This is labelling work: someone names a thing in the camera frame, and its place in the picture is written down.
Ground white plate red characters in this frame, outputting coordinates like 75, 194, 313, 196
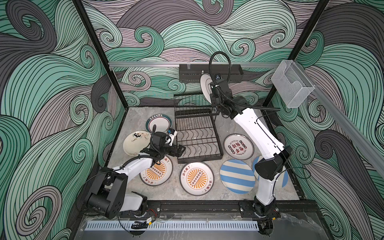
224, 134, 255, 161

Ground blue striped plate large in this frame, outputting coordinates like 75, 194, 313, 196
220, 160, 256, 195

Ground black wire dish rack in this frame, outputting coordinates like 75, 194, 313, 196
174, 92, 224, 164

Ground orange sunburst plate centre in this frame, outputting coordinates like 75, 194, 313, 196
180, 162, 215, 196

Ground aluminium rail back wall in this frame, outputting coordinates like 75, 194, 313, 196
108, 61, 280, 68

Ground orange sunburst plate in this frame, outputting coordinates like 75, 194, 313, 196
180, 162, 215, 196
140, 156, 173, 187

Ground cream plate black drawing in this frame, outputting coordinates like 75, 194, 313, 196
123, 131, 151, 156

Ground aluminium rail wall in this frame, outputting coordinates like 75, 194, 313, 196
108, 61, 280, 68
298, 64, 384, 176

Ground white plate green flower outline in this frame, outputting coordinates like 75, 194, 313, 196
200, 74, 213, 104

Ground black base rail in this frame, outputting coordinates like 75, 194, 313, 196
80, 199, 319, 220

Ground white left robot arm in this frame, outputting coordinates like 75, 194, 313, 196
84, 126, 186, 219

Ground clear acrylic wall box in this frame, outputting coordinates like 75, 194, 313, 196
271, 60, 315, 109

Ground orange sunburst plate left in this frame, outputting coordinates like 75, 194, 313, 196
140, 156, 173, 187

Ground black wall-mounted tray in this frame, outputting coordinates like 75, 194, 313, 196
179, 64, 244, 83

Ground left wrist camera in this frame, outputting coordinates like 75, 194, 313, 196
166, 128, 178, 146

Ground green-rimmed white plate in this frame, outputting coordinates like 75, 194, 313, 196
146, 114, 173, 133

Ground white slotted cable duct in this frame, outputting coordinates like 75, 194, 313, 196
85, 221, 259, 232

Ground blue striped plate right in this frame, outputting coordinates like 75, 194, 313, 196
251, 156, 290, 189

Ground aluminium rail right wall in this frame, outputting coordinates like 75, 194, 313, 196
298, 64, 384, 176

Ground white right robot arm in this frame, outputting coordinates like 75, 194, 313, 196
209, 51, 293, 218

